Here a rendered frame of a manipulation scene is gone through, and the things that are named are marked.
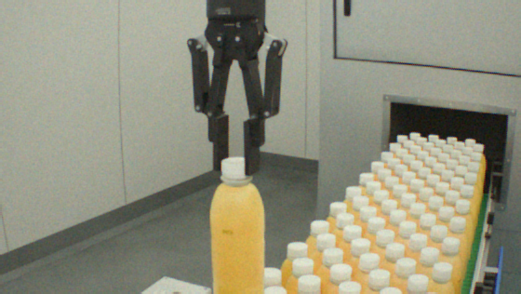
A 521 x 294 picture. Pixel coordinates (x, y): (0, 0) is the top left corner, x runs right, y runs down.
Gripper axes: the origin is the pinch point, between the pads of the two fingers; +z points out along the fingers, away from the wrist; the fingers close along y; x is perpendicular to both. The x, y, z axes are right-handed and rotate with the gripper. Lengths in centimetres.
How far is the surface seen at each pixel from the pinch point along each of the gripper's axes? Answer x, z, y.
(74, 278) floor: 152, 139, -194
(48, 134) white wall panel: 179, 58, -230
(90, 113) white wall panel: 218, 51, -225
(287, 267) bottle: 30.0, 31.8, -4.7
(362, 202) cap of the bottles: 63, 28, 1
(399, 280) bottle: 30.5, 31.1, 18.1
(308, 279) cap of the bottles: 19.4, 28.0, 3.5
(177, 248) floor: 226, 139, -164
